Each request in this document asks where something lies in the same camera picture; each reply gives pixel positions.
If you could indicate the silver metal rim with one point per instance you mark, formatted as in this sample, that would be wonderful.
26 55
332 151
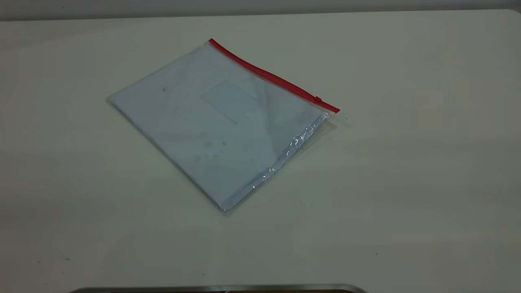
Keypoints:
220 289

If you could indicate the clear plastic zip bag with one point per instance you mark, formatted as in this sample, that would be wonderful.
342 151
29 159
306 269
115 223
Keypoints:
211 122

